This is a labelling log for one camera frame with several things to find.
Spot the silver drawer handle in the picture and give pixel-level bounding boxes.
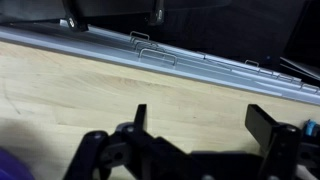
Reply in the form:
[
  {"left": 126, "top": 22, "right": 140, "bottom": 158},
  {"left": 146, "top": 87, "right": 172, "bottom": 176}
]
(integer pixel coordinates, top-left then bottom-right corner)
[
  {"left": 244, "top": 59, "right": 260, "bottom": 68},
  {"left": 300, "top": 83, "right": 320, "bottom": 94},
  {"left": 131, "top": 35, "right": 158, "bottom": 46},
  {"left": 134, "top": 40, "right": 167, "bottom": 53},
  {"left": 129, "top": 30, "right": 151, "bottom": 42},
  {"left": 138, "top": 48, "right": 178, "bottom": 68}
]

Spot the blue cable connector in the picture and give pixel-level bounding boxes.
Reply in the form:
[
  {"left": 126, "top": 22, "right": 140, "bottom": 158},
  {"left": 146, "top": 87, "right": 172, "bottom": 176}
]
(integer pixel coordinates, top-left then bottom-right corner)
[{"left": 304, "top": 119, "right": 318, "bottom": 138}]

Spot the white drawer cabinet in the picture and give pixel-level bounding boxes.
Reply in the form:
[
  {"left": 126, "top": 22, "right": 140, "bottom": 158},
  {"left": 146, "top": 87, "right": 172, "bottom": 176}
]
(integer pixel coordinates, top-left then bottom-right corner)
[{"left": 0, "top": 19, "right": 320, "bottom": 107}]

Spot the blue plastic bowl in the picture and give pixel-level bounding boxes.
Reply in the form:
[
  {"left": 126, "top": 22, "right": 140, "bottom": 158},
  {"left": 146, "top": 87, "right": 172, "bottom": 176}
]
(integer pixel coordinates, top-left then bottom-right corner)
[{"left": 0, "top": 146, "right": 36, "bottom": 180}]

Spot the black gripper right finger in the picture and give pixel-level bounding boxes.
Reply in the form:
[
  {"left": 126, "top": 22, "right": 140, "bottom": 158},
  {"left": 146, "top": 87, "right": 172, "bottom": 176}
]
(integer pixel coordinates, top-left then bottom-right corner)
[{"left": 244, "top": 103, "right": 303, "bottom": 180}]

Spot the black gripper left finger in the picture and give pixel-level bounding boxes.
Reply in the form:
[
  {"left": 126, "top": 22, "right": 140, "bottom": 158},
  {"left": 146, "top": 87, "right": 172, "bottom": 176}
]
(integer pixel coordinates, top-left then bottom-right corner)
[{"left": 63, "top": 103, "right": 193, "bottom": 180}]

